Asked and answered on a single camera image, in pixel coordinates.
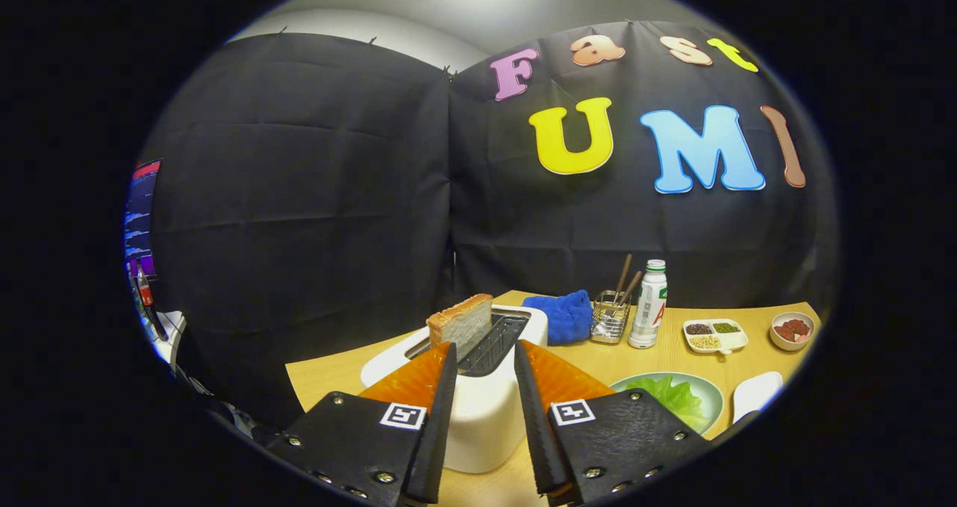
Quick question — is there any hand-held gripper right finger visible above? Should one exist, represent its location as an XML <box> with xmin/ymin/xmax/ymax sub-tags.
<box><xmin>513</xmin><ymin>339</ymin><xmax>715</xmax><ymax>506</ymax></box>

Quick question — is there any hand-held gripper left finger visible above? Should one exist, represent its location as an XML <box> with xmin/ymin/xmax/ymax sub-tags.
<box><xmin>262</xmin><ymin>341</ymin><xmax>458</xmax><ymax>507</ymax></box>

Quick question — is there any toasted bread slice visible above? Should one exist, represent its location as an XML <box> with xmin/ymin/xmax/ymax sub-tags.
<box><xmin>426</xmin><ymin>293</ymin><xmax>494</xmax><ymax>362</ymax></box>

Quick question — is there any green lettuce leaf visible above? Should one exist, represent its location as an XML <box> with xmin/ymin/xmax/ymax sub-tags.
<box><xmin>636</xmin><ymin>375</ymin><xmax>710</xmax><ymax>429</ymax></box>

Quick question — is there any cream white toaster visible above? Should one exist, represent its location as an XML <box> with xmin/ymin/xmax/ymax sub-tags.
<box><xmin>360</xmin><ymin>305</ymin><xmax>550</xmax><ymax>474</ymax></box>

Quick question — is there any blue cloth mitt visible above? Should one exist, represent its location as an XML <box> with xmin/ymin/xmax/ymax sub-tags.
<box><xmin>522</xmin><ymin>290</ymin><xmax>594</xmax><ymax>346</ymax></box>

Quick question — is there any metal mesh utensil holder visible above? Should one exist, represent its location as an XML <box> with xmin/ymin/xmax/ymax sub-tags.
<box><xmin>591</xmin><ymin>290</ymin><xmax>631</xmax><ymax>345</ymax></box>

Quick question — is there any white plastic drink bottle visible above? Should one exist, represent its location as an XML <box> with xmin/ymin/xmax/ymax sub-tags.
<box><xmin>628</xmin><ymin>259</ymin><xmax>668</xmax><ymax>350</ymax></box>

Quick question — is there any pale green plate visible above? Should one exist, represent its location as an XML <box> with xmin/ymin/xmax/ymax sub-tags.
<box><xmin>609</xmin><ymin>372</ymin><xmax>724</xmax><ymax>434</ymax></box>

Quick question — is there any white divided dish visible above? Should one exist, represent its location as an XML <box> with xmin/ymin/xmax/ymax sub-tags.
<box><xmin>683</xmin><ymin>319</ymin><xmax>749</xmax><ymax>356</ymax></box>

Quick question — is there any white square plate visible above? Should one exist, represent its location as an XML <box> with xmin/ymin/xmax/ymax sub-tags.
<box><xmin>733</xmin><ymin>371</ymin><xmax>784</xmax><ymax>424</ymax></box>

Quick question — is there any white round meat bowl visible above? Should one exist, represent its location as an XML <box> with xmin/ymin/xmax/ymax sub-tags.
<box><xmin>770</xmin><ymin>311</ymin><xmax>816</xmax><ymax>352</ymax></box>

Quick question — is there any black backdrop cloth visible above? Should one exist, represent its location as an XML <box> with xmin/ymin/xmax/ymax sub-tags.
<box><xmin>138</xmin><ymin>19</ymin><xmax>838</xmax><ymax>425</ymax></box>

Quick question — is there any white desk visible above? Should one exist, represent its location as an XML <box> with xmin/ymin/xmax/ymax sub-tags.
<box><xmin>153</xmin><ymin>311</ymin><xmax>188</xmax><ymax>366</ymax></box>

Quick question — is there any computer monitor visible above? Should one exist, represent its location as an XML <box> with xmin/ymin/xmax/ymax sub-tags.
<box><xmin>124</xmin><ymin>159</ymin><xmax>161</xmax><ymax>276</ymax></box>

